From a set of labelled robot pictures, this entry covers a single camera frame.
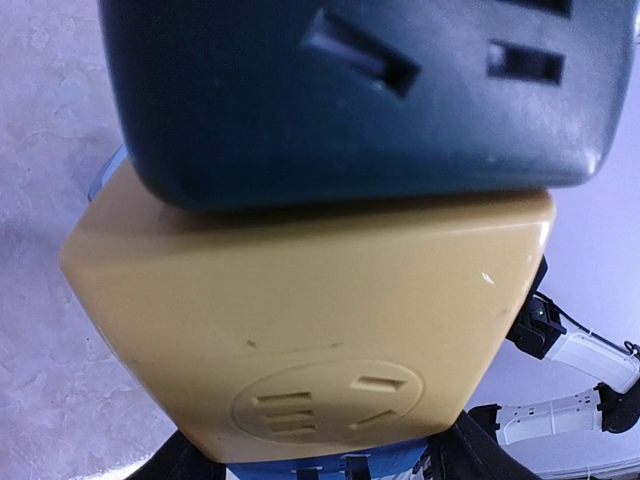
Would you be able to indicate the blue cube socket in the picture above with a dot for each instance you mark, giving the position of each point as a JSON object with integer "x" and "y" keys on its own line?
{"x": 398, "y": 461}

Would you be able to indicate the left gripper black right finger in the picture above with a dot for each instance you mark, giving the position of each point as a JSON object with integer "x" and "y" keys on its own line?
{"x": 465, "y": 451}

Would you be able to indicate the yellow cube socket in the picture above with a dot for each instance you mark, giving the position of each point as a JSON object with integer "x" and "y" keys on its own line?
{"x": 294, "y": 333}

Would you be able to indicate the light blue power strip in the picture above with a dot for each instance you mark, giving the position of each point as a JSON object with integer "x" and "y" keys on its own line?
{"x": 107, "y": 171}

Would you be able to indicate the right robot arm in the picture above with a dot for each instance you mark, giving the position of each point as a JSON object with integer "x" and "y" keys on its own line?
{"x": 585, "y": 381}

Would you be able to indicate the dark green cube socket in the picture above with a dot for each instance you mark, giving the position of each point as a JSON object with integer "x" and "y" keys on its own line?
{"x": 247, "y": 104}

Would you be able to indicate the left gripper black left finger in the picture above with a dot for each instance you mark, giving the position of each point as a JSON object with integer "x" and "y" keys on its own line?
{"x": 178, "y": 459}

